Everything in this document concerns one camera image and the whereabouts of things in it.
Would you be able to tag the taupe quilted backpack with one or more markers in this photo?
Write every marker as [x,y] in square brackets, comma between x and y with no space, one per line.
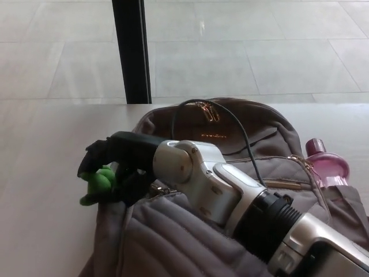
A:
[173,236]

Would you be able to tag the black window frame post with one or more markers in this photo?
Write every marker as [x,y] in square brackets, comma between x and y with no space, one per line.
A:
[131,57]

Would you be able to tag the pink plastic water bottle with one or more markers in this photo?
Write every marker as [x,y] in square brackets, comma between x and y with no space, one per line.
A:
[328,164]

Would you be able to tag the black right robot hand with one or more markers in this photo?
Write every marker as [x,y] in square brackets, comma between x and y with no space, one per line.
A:
[129,144]

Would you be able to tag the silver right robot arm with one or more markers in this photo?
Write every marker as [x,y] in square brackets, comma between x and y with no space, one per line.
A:
[225,187]

